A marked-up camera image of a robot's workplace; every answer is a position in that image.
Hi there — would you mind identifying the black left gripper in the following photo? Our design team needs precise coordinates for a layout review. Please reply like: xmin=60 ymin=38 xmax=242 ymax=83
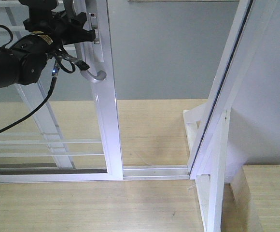
xmin=20 ymin=0 xmax=96 ymax=45

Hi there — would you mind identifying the grey door handle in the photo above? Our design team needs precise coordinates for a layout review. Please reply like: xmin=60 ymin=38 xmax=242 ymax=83
xmin=63 ymin=0 xmax=106 ymax=83

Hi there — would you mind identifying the white framed sliding glass door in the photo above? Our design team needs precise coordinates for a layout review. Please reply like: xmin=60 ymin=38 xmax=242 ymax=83
xmin=0 ymin=0 xmax=123 ymax=183

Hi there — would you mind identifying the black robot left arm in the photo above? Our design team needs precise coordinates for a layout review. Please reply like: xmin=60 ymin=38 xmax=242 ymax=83
xmin=0 ymin=0 xmax=96 ymax=88

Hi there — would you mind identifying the plywood box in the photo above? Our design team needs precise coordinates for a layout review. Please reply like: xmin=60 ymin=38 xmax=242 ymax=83
xmin=231 ymin=165 xmax=280 ymax=232

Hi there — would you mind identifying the plywood base platform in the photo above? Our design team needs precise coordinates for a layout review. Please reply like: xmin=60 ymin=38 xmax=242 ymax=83
xmin=0 ymin=99 xmax=204 ymax=232

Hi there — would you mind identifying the aluminium floor track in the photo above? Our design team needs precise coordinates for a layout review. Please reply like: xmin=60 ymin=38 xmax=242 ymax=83
xmin=123 ymin=165 xmax=189 ymax=181

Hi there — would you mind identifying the white wall panel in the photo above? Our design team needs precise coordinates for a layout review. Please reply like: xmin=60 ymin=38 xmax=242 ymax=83
xmin=225 ymin=0 xmax=280 ymax=182

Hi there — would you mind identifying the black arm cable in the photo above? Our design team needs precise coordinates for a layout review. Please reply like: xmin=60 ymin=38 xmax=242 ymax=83
xmin=0 ymin=24 xmax=58 ymax=140

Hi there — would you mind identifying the white wooden support frame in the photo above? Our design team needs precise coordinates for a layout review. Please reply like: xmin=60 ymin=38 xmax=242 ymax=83
xmin=182 ymin=103 xmax=225 ymax=232

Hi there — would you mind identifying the white door frame post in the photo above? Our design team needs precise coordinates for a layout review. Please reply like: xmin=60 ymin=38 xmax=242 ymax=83
xmin=187 ymin=0 xmax=280 ymax=232

